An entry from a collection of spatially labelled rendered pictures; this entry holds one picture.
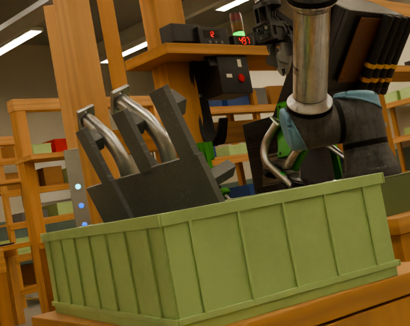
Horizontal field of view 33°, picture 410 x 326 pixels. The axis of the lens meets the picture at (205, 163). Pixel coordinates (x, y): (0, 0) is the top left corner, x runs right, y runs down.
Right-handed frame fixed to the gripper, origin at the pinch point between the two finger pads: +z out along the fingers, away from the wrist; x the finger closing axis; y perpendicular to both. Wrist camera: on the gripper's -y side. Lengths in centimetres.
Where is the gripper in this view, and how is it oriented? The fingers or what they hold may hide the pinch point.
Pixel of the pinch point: (286, 70)
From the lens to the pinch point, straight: 201.6
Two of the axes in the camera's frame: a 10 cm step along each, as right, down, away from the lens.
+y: -7.2, 1.0, -6.8
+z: 1.8, 9.8, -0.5
